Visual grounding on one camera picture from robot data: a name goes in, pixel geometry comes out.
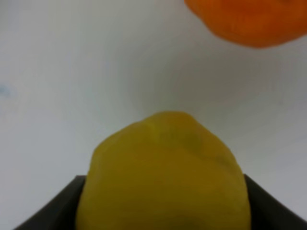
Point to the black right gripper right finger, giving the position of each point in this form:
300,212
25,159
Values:
267,213

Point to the yellow lemon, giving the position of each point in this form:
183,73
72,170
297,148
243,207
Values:
166,172

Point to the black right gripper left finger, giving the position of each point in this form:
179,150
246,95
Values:
60,212

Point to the orange fruit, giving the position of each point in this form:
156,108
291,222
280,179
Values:
253,23

